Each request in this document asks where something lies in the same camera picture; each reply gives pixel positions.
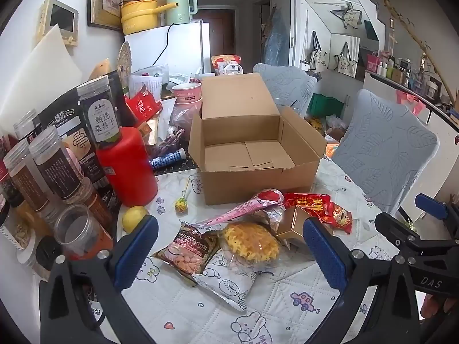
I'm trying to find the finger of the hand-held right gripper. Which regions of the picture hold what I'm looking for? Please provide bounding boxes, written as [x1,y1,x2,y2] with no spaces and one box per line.
[415,193,459,239]
[375,212,422,255]

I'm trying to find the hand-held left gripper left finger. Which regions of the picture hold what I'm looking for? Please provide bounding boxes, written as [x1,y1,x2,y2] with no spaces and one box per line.
[39,215,160,344]

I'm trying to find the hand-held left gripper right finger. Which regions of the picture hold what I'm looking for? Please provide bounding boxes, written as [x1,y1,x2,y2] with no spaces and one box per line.
[302,217,423,344]

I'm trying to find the small gold box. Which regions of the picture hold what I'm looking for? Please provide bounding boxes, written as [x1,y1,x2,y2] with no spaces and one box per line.
[276,206,316,248]

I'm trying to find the red gold snack packet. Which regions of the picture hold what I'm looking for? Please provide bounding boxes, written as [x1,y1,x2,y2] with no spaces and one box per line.
[283,193,354,235]

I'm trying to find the brown peanut snack packet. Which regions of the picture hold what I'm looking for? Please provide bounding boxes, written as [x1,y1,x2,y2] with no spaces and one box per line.
[151,222,220,284]

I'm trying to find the silver snack packet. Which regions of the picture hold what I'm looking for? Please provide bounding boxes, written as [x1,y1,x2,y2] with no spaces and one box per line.
[256,206,287,235]

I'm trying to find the yellow waffle packet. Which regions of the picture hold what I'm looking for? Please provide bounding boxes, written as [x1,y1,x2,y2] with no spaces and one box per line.
[219,220,287,270]

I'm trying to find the pink cone snack packet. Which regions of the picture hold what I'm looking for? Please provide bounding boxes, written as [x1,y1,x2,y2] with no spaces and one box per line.
[195,190,285,228]

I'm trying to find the brown cardboard box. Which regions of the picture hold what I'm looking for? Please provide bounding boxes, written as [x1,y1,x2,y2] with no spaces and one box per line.
[189,73,328,206]

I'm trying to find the person's right hand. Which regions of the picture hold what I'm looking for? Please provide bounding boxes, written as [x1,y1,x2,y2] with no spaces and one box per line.
[420,293,457,325]

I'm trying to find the yellow lemon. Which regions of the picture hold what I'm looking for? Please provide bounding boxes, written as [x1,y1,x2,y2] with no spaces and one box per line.
[122,206,149,233]

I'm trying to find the open clear plastic jar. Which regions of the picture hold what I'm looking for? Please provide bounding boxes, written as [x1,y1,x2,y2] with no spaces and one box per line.
[54,204,114,259]

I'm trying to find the white quilted tablecloth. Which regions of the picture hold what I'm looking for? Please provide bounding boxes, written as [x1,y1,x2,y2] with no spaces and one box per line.
[90,158,413,344]

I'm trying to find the plastic jar orange contents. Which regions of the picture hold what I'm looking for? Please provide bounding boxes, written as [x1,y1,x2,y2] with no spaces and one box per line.
[81,181,116,230]

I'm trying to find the yellow lollipop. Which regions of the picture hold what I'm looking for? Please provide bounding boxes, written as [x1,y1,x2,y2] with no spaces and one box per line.
[174,178,190,213]

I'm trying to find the grey leaf pattern chair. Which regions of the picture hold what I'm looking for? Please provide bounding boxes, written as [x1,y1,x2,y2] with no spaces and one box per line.
[253,63,318,115]
[330,89,440,216]

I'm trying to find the red bottle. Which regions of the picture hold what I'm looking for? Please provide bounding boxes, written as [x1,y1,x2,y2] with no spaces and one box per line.
[96,127,159,206]

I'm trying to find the black jar lid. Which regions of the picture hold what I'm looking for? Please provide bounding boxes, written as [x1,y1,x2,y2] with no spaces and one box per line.
[35,236,63,270]

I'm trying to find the blue tube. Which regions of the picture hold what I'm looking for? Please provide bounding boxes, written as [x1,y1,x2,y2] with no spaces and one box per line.
[151,149,187,171]

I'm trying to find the pink bow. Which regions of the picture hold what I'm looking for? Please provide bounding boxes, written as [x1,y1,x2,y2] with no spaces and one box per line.
[396,91,426,116]

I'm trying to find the pink bottle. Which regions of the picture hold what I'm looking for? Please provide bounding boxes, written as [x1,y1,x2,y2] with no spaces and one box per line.
[65,148,85,180]

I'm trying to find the plastic jar brown label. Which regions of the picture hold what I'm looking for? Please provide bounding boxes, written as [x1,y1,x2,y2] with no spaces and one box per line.
[29,126,85,203]
[3,140,50,213]

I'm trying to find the dark jar white label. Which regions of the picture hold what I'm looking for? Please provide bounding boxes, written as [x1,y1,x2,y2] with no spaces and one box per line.
[77,75,123,151]

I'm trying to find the green bag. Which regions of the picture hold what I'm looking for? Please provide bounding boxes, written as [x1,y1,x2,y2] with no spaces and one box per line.
[308,93,345,117]

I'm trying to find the pink plastic bag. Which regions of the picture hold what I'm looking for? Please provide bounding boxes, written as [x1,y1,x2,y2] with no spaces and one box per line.
[168,102,201,141]

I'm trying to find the row of cosmetic bottles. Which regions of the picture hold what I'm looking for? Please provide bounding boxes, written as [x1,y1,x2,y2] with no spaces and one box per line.
[366,52,459,105]

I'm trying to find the red foil packet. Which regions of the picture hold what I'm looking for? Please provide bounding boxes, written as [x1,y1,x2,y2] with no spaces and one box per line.
[125,86,163,123]

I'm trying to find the black snack bag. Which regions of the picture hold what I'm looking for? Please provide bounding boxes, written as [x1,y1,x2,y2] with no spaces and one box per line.
[34,70,139,208]

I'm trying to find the pink noodle cup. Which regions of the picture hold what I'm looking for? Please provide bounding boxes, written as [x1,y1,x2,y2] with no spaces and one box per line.
[172,82,202,103]

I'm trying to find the printed papers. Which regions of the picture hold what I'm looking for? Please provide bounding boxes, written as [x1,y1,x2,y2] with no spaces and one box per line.
[128,64,169,98]

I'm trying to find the canvas tote bag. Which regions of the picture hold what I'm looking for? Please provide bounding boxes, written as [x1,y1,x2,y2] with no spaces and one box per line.
[330,2,363,29]
[309,31,330,72]

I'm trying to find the woven trivet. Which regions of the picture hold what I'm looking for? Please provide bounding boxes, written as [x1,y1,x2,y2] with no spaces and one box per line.
[117,41,133,76]

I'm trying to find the white mug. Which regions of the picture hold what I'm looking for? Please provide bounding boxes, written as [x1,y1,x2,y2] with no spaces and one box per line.
[219,62,244,77]

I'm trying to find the white fridge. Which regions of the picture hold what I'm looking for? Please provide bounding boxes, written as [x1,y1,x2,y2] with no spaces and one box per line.
[124,21,211,77]

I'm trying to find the red snack bag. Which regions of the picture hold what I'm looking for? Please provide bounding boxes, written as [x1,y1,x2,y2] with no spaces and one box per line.
[211,55,242,70]

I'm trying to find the blue plastic bag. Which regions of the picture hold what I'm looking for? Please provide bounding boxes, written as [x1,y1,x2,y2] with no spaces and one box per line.
[263,7,293,67]

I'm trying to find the yellow pot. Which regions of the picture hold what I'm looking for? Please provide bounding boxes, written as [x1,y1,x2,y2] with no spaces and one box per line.
[120,0,180,36]

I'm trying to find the green kettle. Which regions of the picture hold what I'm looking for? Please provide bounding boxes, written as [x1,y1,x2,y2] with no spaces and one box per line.
[164,0,198,26]

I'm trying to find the framed picture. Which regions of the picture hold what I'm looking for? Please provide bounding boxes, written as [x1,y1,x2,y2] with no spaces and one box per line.
[87,0,125,31]

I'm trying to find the black power cable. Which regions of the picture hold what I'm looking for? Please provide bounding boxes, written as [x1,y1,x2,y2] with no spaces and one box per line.
[154,24,173,67]

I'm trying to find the wall intercom panel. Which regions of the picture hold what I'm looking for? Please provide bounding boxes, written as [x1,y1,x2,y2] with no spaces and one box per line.
[36,0,79,47]

